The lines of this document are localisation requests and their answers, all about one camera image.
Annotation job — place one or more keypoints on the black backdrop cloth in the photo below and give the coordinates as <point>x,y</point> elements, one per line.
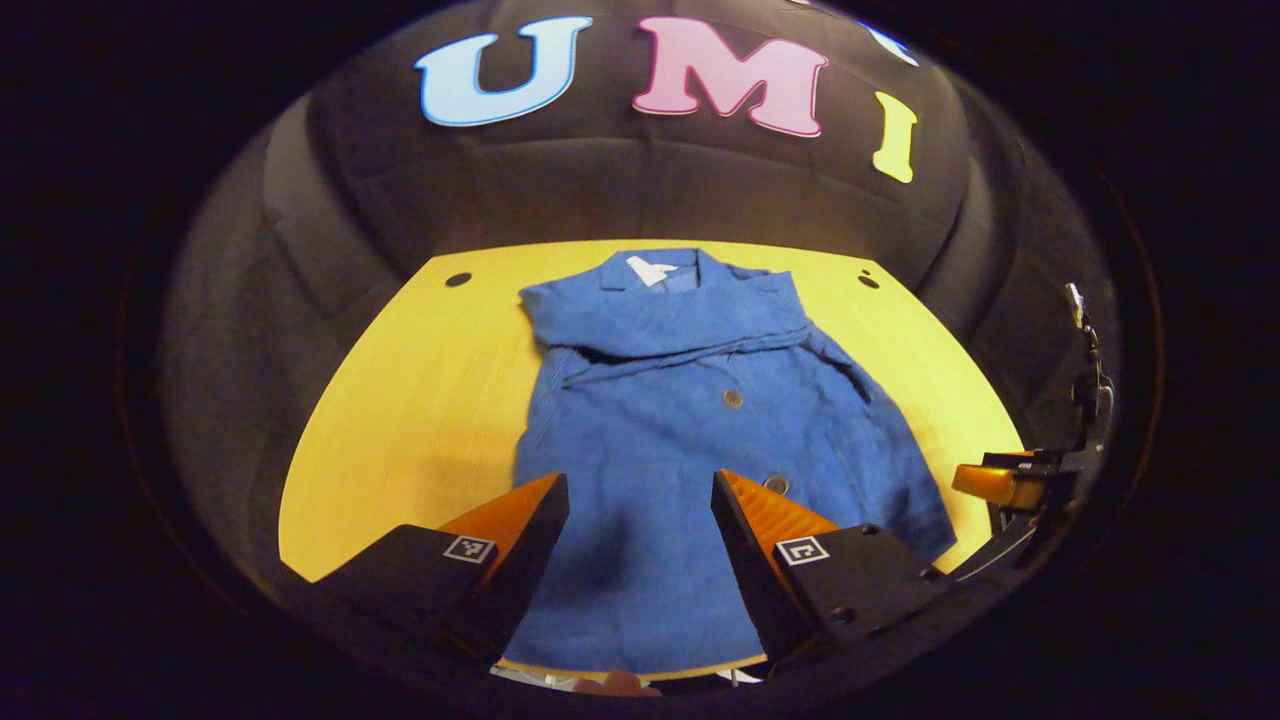
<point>640,190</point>

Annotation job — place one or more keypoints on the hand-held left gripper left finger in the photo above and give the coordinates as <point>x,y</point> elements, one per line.
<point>520,580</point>

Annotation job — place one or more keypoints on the blue button shirt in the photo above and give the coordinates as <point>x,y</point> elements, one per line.
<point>650,430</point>

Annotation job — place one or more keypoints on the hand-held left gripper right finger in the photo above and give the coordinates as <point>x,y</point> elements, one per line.
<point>750,570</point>

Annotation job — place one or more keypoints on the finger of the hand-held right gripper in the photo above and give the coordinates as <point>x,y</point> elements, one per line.
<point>985,482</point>

